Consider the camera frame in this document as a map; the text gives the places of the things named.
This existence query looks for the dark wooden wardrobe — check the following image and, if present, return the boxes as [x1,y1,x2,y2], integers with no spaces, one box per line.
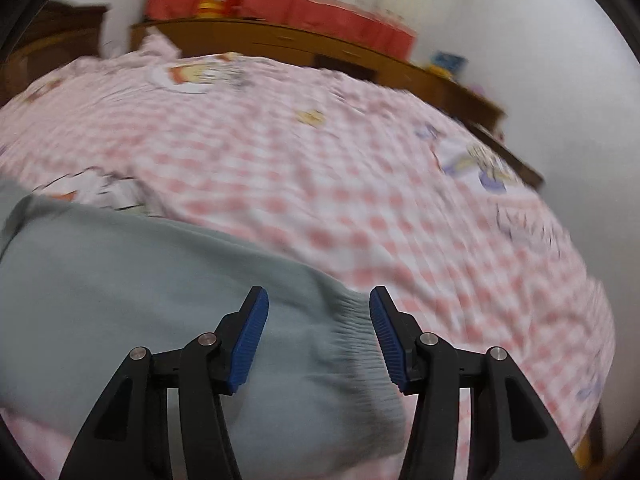
[0,0,111,106]

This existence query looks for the red yellow box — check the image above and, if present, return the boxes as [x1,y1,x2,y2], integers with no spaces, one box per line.
[197,0,241,20]

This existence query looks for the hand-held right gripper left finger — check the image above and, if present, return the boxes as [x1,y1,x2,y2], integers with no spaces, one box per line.
[59,286,270,480]

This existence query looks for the blue book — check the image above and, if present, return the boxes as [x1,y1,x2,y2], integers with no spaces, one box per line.
[430,50,468,78]

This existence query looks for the red and white curtain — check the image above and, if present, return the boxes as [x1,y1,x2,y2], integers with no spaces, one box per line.
[145,0,441,61]

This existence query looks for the grey pants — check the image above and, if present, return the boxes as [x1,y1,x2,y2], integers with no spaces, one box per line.
[0,178,408,478]

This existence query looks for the long wooden low cabinet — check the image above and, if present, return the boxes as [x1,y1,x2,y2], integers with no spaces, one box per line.
[131,19,546,191]

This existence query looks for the pink checked bed sheet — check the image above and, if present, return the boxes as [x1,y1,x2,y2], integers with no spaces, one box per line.
[0,35,617,480]

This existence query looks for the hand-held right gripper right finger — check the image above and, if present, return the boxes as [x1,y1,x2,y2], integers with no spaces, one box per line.
[369,285,585,480]

